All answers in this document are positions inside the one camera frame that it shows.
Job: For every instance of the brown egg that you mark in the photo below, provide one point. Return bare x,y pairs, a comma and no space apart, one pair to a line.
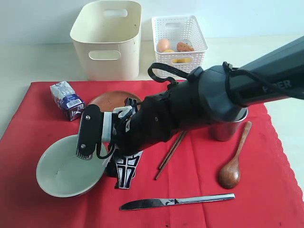
163,45

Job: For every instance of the pale green ceramic bowl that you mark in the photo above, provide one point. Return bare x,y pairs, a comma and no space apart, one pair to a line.
60,173

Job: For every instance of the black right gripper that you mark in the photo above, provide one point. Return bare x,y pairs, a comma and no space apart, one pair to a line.
156,121

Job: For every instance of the upper wooden chopstick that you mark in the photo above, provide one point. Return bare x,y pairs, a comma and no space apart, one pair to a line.
171,149

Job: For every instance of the cream plastic bin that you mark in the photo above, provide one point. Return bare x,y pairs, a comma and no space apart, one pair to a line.
107,38

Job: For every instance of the brown wooden plate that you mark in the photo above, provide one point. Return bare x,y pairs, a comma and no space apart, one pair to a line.
108,101

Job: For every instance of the lower wooden chopstick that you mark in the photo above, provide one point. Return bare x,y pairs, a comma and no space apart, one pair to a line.
160,171

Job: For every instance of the fried chicken piece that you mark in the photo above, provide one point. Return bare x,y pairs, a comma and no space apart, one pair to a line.
184,47

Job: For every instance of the wooden chopstick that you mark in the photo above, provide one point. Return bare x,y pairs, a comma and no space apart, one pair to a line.
171,149
160,171

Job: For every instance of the silver table knife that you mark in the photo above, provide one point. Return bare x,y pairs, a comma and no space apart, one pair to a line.
156,203

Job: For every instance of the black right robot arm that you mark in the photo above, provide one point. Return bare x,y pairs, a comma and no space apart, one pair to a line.
217,95

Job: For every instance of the wooden spoon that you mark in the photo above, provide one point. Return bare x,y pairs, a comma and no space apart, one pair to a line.
229,175

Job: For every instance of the stainless steel cup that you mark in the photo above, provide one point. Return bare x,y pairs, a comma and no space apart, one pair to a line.
225,131

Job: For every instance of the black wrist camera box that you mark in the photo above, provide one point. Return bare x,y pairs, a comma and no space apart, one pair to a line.
89,133

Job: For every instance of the white perforated plastic basket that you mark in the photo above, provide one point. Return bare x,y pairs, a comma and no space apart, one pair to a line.
179,29

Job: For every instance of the red table cloth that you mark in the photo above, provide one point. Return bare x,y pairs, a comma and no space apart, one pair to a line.
266,197

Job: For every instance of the blue white milk carton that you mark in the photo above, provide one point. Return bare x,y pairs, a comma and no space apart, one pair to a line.
70,104

